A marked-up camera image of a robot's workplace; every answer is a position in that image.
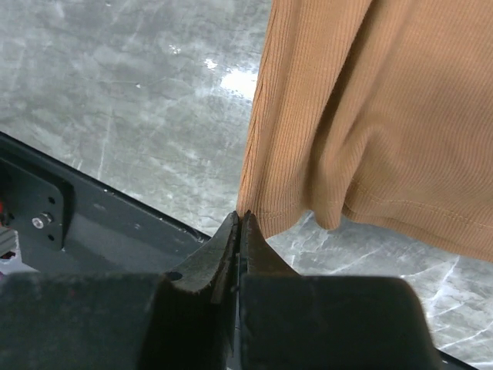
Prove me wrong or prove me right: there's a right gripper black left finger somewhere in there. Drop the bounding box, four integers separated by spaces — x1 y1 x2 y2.
1 213 240 369

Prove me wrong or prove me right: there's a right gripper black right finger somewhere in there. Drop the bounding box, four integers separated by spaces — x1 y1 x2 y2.
239 213 442 369

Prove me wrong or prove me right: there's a mustard garment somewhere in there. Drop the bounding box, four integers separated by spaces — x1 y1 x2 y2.
236 1 492 261

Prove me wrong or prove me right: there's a black base beam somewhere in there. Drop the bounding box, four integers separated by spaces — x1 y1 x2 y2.
1 134 209 273

